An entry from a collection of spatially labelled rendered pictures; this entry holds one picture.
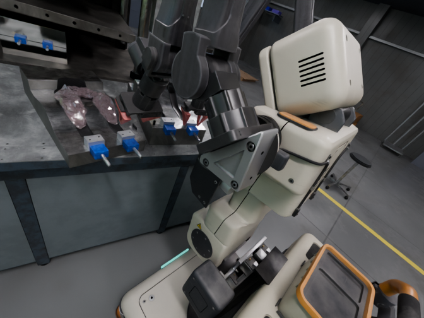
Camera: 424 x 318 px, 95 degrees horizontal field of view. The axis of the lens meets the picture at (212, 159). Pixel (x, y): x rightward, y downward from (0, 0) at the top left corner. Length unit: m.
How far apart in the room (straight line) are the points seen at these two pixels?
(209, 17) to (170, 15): 0.10
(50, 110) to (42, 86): 0.19
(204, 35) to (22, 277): 1.40
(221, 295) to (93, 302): 0.86
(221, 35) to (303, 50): 0.15
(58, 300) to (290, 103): 1.35
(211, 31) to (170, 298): 1.04
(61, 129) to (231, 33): 0.64
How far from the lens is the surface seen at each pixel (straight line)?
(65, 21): 1.51
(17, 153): 0.84
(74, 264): 1.46
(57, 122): 0.84
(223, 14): 0.35
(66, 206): 1.06
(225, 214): 0.59
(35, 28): 1.52
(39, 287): 1.45
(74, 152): 0.73
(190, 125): 0.90
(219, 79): 0.32
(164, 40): 0.44
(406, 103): 8.65
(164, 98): 1.08
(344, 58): 0.41
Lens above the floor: 1.33
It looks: 35 degrees down
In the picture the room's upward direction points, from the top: 25 degrees clockwise
